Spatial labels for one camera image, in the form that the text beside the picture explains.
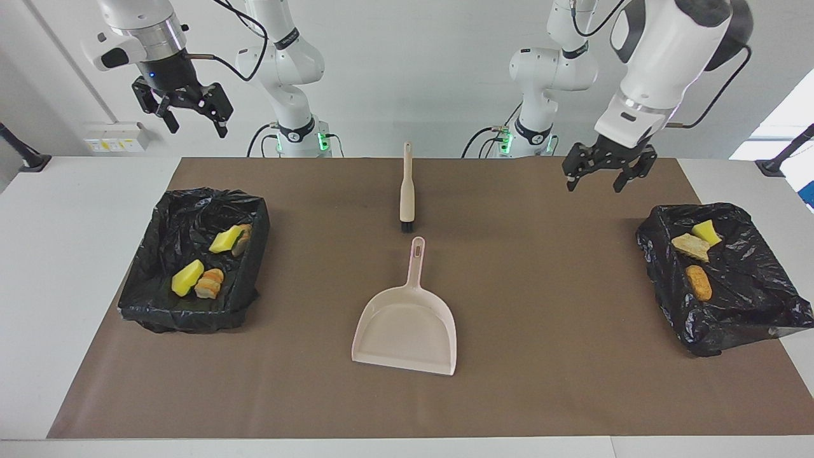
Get small yellow sponge piece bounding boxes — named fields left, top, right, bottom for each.
left=691, top=219, right=723, bottom=247

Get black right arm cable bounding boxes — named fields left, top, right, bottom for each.
left=184, top=0, right=269, bottom=82

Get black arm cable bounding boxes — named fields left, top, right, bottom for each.
left=184, top=0, right=269, bottom=82
left=570, top=0, right=753, bottom=129

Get green and yellow sponge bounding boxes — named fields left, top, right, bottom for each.
left=209, top=224, right=245, bottom=254

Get beige brush black bristles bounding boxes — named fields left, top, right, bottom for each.
left=399, top=141, right=416, bottom=233

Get white wall conduit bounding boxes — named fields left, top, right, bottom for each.
left=23, top=0, right=119, bottom=125

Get striped toy croissant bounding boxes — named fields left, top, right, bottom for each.
left=671, top=233, right=711, bottom=263

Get white wall socket box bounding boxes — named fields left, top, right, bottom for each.
left=84, top=121, right=151, bottom=153

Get black bag lined bin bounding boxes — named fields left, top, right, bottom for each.
left=636, top=202, right=814, bottom=357
left=118, top=186, right=271, bottom=334

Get brown table mat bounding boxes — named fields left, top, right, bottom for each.
left=48, top=157, right=814, bottom=440

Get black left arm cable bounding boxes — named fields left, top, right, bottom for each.
left=570, top=0, right=753, bottom=129

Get pink plastic dustpan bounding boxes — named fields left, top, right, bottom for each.
left=351, top=236, right=458, bottom=377

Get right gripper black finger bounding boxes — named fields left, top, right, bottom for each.
left=132, top=76, right=181, bottom=134
left=202, top=83, right=233, bottom=139

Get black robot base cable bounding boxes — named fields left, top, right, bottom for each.
left=247, top=124, right=280, bottom=158
left=461, top=126, right=509, bottom=158

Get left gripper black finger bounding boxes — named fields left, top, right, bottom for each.
left=562, top=145, right=595, bottom=191
left=613, top=148, right=658, bottom=193

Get brown toy bread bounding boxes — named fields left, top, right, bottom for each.
left=686, top=265, right=713, bottom=302

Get large yellow sponge piece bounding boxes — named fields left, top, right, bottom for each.
left=170, top=259, right=205, bottom=298

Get black camera stand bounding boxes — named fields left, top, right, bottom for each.
left=755, top=124, right=814, bottom=177
left=0, top=122, right=52, bottom=173

